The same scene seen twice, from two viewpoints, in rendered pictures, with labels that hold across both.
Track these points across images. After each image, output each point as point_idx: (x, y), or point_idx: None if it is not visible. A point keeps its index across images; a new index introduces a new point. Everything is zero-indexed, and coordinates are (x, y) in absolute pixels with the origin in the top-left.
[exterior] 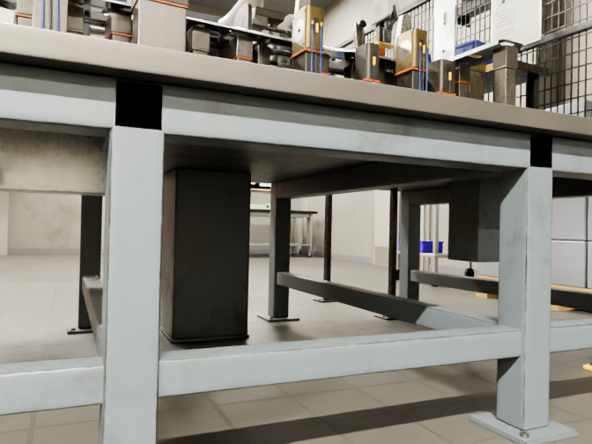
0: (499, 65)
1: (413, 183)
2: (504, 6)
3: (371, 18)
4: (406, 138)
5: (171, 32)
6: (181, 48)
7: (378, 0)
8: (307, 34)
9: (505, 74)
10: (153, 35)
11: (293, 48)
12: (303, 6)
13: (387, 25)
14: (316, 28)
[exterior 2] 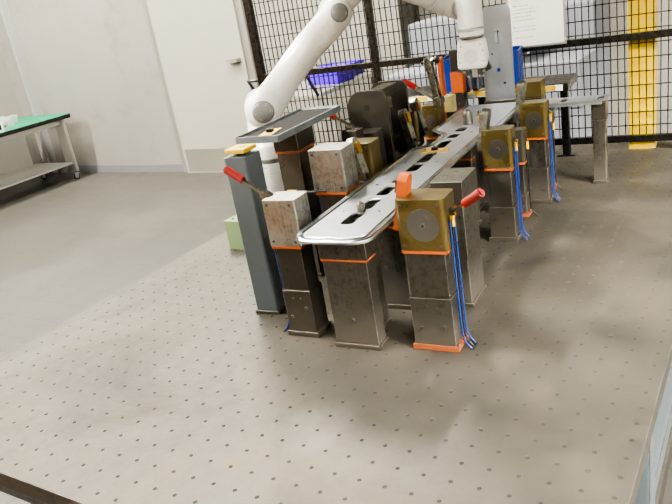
0: (598, 118)
1: None
2: (522, 1)
3: (458, 62)
4: None
5: (474, 221)
6: (478, 231)
7: (468, 46)
8: (511, 156)
9: (604, 126)
10: (470, 233)
11: (488, 163)
12: (488, 119)
13: (481, 74)
14: (516, 147)
